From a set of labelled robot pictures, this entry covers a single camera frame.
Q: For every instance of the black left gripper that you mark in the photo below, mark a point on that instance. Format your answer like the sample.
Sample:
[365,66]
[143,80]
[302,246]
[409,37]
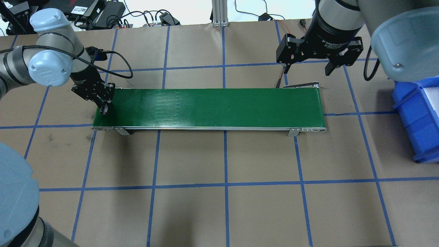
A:
[83,76]

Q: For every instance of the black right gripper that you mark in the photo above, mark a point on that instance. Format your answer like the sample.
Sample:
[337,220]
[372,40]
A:
[327,31]

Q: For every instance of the dark capacitor block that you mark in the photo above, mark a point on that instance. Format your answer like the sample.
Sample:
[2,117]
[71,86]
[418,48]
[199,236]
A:
[106,109]

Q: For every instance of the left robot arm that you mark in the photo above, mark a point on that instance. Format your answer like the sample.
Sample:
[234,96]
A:
[59,55]

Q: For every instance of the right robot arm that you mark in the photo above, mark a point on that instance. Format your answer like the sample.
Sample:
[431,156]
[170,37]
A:
[403,35]

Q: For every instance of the green conveyor belt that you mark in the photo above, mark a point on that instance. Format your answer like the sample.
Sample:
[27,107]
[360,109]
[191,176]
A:
[295,110]

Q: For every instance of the black power adapter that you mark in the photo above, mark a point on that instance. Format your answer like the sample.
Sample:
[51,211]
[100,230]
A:
[110,16]

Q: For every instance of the blue plastic bin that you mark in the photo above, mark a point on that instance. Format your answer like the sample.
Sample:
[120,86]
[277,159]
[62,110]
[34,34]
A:
[417,105]

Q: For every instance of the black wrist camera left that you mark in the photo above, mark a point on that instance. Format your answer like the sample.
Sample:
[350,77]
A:
[95,54]

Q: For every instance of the aluminium frame post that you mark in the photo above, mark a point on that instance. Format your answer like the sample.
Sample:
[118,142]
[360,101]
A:
[219,13]

